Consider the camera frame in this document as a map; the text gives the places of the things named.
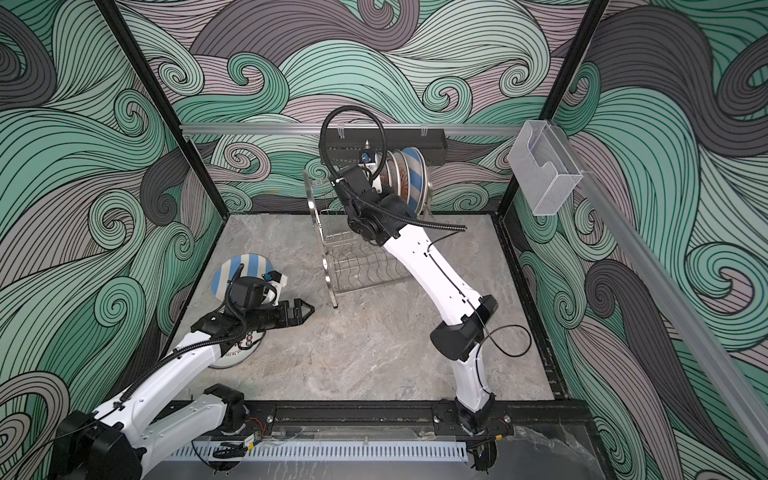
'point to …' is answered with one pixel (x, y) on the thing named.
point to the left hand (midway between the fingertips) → (303, 309)
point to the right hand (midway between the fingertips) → (379, 191)
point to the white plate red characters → (241, 351)
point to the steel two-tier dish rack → (351, 262)
